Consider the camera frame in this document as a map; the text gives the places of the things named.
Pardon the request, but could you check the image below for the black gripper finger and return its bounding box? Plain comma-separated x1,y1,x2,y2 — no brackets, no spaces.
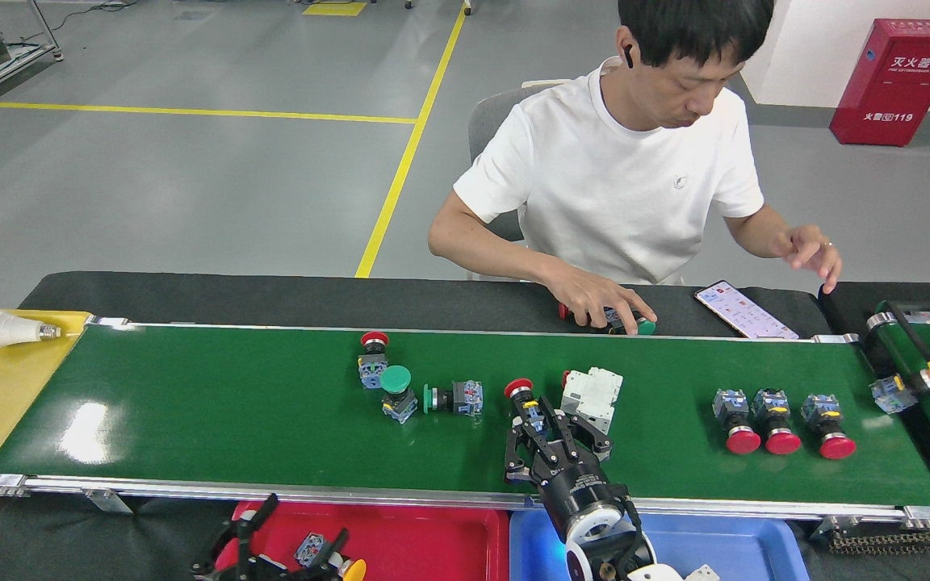
191,494,280,581
287,529,350,581

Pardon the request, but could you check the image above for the person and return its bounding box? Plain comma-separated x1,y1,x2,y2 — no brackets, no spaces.
427,0,777,285

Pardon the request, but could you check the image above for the red fire extinguisher box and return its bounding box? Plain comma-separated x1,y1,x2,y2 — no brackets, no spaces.
828,18,930,148

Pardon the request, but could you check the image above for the long green conveyor belt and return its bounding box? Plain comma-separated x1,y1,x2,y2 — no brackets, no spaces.
0,315,930,529

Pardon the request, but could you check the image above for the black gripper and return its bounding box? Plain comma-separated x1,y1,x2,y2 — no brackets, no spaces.
504,395,623,525

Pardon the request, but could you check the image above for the person's left hand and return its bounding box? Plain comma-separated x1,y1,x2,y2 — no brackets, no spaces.
776,224,844,295

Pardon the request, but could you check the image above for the white light bulb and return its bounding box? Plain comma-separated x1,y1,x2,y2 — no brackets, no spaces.
0,311,62,349

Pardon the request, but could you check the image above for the grey office chair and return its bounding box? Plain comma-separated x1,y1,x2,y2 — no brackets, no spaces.
467,78,575,243

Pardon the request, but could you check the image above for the person's right hand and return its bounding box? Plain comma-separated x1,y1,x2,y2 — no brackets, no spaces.
542,260,658,336

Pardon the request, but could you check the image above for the red plastic bin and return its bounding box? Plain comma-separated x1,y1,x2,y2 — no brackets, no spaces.
215,500,512,581

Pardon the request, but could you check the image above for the black cable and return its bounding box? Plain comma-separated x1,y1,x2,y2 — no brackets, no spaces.
877,303,930,368

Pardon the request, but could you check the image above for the metal rack on wheels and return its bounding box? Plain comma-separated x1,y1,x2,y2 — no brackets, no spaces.
0,0,64,114

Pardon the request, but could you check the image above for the blue plastic bin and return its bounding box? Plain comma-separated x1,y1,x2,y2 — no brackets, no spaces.
509,508,811,581

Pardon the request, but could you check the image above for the smartphone with lit screen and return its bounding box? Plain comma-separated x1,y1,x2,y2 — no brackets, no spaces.
693,279,801,340

